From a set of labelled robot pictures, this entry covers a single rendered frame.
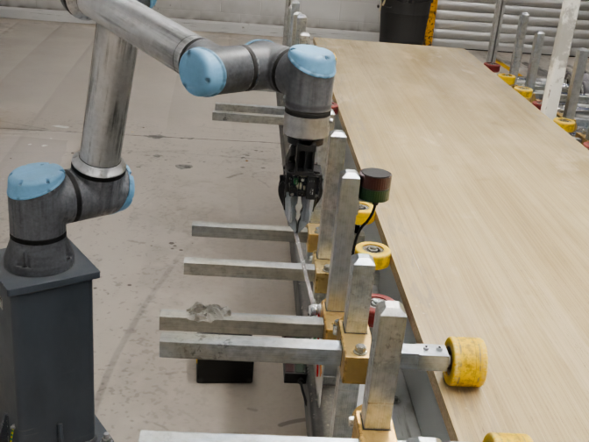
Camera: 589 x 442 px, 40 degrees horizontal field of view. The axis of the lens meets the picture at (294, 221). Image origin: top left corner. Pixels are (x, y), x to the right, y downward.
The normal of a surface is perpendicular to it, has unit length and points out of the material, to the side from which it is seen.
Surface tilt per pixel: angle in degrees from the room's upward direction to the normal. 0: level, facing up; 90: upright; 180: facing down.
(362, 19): 90
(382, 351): 90
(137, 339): 0
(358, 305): 90
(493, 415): 0
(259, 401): 0
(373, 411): 90
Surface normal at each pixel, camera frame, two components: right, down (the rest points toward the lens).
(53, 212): 0.66, 0.34
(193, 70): -0.69, 0.24
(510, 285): 0.08, -0.92
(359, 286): 0.04, 0.39
